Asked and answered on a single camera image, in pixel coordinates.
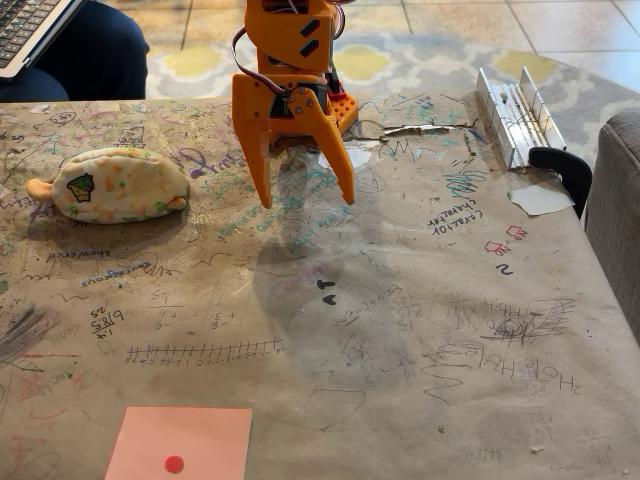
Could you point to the white patterned plush toy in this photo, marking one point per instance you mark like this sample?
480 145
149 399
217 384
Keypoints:
120 187

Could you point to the grey yellow patterned rug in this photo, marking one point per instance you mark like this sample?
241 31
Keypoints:
410 62

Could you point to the person's navy trousers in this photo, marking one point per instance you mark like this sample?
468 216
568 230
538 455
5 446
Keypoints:
95 55

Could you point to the scribbled brown paper cover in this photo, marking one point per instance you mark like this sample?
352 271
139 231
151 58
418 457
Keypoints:
400 300

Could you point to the aluminium miter box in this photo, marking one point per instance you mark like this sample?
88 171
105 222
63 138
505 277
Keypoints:
520 120

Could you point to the white tape piece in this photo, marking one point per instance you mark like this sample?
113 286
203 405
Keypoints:
542 199

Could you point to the silver laptop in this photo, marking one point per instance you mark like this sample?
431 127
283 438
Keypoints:
25 30

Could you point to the black clamp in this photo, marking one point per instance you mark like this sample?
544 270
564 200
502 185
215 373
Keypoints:
570 167

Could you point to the pink paper sheet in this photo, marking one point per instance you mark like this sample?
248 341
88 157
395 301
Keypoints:
200 440

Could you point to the grey sofa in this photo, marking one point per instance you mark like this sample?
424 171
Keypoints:
617 210

